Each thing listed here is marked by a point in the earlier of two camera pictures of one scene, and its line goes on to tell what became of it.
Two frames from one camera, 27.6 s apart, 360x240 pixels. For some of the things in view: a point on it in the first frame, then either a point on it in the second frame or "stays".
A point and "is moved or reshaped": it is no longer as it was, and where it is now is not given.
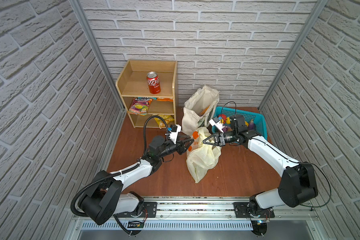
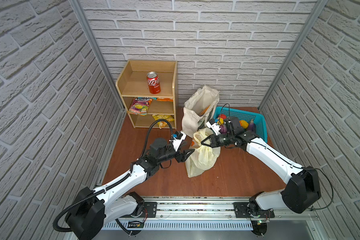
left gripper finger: (188, 145) to (188, 154)
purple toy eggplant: (251, 125) stays
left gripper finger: (191, 140) to (187, 150)
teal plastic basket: (254, 120) stays
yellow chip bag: (167, 118) stays
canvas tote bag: (200, 109) stays
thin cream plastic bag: (202, 157) is moved or reshaped
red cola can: (153, 81) stays
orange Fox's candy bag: (165, 99) stays
